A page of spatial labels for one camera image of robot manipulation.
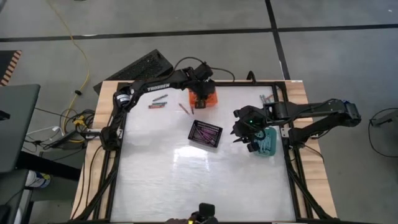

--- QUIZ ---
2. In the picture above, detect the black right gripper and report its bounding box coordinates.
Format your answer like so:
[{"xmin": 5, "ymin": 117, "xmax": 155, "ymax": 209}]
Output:
[{"xmin": 229, "ymin": 105, "xmax": 269, "ymax": 153}]

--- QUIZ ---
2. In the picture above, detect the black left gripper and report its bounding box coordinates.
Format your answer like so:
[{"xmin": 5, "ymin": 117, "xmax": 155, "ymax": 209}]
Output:
[{"xmin": 192, "ymin": 77, "xmax": 216, "ymax": 110}]

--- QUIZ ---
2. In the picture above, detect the orange plastic basket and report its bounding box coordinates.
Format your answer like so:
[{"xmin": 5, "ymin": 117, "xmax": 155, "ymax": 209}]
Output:
[{"xmin": 188, "ymin": 86, "xmax": 218, "ymax": 109}]

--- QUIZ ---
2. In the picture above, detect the black plastic basket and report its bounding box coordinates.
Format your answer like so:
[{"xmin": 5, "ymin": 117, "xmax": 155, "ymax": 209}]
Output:
[{"xmin": 187, "ymin": 119, "xmax": 224, "ymax": 149}]

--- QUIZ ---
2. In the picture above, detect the teal plastic bin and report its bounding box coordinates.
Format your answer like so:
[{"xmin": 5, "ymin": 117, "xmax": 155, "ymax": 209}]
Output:
[{"xmin": 252, "ymin": 126, "xmax": 278, "ymax": 157}]

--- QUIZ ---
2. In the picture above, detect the black boxy object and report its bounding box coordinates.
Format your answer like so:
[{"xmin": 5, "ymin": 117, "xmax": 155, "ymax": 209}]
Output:
[{"xmin": 190, "ymin": 202, "xmax": 219, "ymax": 224}]

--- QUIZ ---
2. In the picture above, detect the white bucket with label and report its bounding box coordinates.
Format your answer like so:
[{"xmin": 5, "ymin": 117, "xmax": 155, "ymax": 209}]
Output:
[{"xmin": 24, "ymin": 169, "xmax": 52, "ymax": 189}]

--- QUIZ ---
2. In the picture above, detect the dark grey desk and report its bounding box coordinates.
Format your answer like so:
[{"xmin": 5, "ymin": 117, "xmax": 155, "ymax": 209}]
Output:
[{"xmin": 0, "ymin": 83, "xmax": 41, "ymax": 174}]

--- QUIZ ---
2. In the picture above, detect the black mat with orange stripes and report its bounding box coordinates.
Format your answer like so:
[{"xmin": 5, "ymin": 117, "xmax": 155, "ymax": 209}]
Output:
[{"xmin": 0, "ymin": 49, "xmax": 23, "ymax": 87}]

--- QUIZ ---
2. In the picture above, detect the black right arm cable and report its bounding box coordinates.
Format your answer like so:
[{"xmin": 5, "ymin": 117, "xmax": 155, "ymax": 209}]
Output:
[{"xmin": 253, "ymin": 129, "xmax": 268, "ymax": 143}]

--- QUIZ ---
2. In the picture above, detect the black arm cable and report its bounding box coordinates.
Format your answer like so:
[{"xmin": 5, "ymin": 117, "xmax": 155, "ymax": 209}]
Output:
[
  {"xmin": 253, "ymin": 129, "xmax": 268, "ymax": 143},
  {"xmin": 172, "ymin": 56, "xmax": 236, "ymax": 83}
]

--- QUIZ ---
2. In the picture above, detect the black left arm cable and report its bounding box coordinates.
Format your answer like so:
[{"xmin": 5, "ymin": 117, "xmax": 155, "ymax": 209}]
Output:
[{"xmin": 172, "ymin": 56, "xmax": 236, "ymax": 83}]

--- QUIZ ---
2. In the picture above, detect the black aluminium table frame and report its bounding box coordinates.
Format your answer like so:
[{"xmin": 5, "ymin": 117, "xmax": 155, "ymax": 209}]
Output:
[{"xmin": 73, "ymin": 80, "xmax": 336, "ymax": 224}]

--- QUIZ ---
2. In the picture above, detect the yellow cable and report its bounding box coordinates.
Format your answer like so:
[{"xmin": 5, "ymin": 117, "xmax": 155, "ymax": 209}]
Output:
[{"xmin": 46, "ymin": 0, "xmax": 91, "ymax": 103}]

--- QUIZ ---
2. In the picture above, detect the black cable bundle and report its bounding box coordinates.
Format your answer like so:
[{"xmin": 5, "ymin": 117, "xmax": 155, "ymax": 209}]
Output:
[{"xmin": 23, "ymin": 107, "xmax": 97, "ymax": 156}]

